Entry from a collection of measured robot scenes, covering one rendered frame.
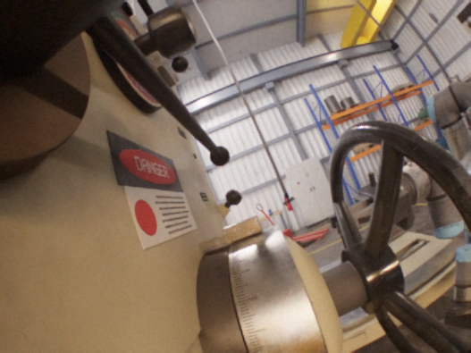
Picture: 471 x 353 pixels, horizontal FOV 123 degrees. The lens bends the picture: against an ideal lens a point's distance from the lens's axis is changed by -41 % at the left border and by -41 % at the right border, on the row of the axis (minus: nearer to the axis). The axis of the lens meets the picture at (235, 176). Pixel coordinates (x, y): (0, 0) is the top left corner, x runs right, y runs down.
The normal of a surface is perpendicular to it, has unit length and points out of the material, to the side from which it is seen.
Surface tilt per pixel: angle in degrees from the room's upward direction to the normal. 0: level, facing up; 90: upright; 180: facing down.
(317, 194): 90
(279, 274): 43
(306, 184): 90
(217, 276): 34
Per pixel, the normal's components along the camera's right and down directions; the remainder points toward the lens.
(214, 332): -0.27, -0.51
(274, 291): -0.33, -0.67
